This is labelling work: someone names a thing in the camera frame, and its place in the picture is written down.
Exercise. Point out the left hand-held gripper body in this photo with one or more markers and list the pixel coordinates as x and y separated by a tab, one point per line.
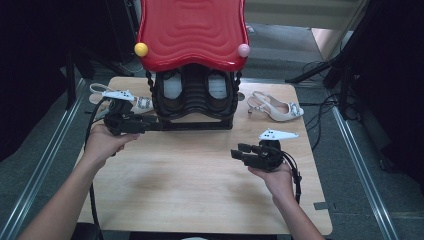
121	121

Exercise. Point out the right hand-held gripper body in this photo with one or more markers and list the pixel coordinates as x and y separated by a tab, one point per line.
266	156

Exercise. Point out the person's white shirt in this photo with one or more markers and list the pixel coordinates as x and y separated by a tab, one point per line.
193	238

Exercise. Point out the black leather shoe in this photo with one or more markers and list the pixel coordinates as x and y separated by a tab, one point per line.
217	88
172	87

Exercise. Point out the beige slingback heel shoe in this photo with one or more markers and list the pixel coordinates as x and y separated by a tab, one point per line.
276	113
98	98

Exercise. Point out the dark cloth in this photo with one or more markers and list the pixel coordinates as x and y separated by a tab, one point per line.
86	231

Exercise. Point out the person's left hand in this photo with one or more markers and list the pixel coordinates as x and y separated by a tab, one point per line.
103	146

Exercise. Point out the black tripod stand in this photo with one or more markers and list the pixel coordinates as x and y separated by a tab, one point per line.
313	70

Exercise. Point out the small grey round cap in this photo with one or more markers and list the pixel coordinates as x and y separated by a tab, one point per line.
240	96

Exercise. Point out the black curtain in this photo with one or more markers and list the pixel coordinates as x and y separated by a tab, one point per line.
400	83
30	66

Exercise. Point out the black tape piece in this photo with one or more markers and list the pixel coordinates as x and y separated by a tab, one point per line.
321	206

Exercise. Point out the person's right hand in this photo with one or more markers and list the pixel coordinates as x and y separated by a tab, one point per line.
278	181

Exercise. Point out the red and black shoe rack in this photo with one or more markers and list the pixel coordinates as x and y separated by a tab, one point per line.
193	30

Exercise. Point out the black pole stand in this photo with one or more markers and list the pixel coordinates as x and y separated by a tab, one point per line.
70	86

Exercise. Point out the metal floor rail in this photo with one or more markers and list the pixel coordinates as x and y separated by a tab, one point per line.
43	156
366	186

